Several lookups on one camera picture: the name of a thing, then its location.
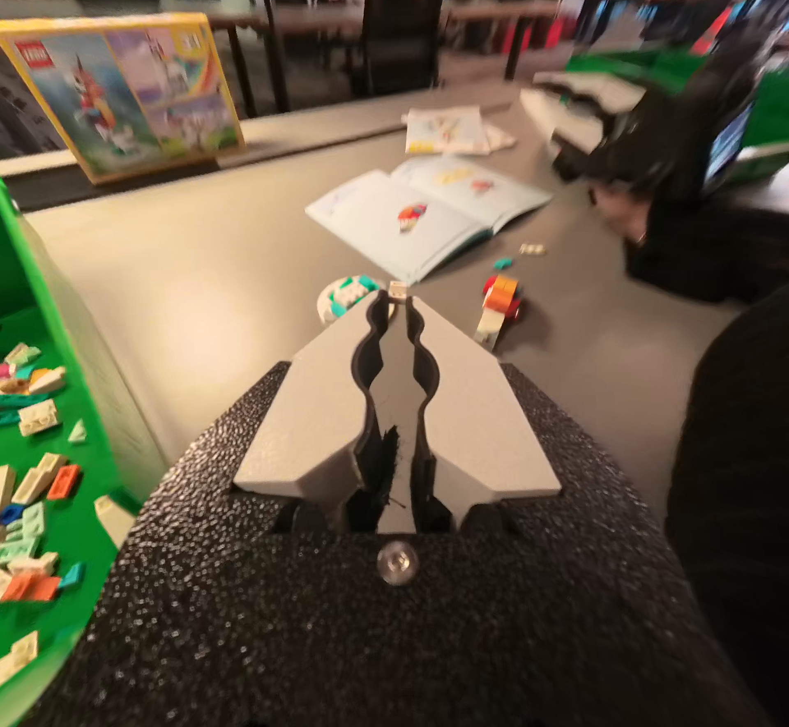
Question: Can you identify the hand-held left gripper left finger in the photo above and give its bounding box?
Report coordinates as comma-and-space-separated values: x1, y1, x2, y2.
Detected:
233, 291, 393, 533

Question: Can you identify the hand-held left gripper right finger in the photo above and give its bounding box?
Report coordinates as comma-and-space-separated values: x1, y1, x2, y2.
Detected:
404, 296, 563, 534

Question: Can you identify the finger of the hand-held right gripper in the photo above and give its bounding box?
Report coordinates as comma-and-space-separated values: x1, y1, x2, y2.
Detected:
519, 88, 608, 155
531, 69, 647, 117

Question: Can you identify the green plastic bin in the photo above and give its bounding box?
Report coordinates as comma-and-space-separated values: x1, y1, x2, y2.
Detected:
0, 179, 170, 727
564, 46, 789, 181

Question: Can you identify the pile of lego bricks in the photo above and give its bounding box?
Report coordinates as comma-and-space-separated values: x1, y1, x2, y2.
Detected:
0, 342, 133, 685

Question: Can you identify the orange lego rainbow build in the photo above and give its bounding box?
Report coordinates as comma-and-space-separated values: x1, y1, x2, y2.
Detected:
473, 274, 525, 351

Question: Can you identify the round white lego base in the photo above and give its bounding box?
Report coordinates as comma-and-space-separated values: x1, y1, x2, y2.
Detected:
316, 274, 381, 326

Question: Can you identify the open lego instruction booklet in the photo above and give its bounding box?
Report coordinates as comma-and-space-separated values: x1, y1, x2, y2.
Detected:
305, 154, 554, 285

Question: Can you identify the yellow lego box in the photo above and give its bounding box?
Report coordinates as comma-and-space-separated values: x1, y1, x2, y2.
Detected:
0, 12, 246, 186

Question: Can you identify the person's right hand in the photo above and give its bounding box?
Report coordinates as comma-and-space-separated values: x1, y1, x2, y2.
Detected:
588, 182, 651, 248

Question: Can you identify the closed colourful instruction booklet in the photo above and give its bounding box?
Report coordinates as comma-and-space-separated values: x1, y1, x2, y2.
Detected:
404, 105, 491, 156

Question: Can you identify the dark wooden office table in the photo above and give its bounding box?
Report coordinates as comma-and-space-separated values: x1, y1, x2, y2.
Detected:
203, 5, 365, 118
441, 0, 571, 82

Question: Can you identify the black mesh chair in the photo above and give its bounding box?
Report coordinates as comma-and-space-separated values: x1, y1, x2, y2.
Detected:
354, 0, 446, 96

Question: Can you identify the black knit sweater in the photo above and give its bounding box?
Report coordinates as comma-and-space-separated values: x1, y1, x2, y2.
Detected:
623, 185, 789, 727

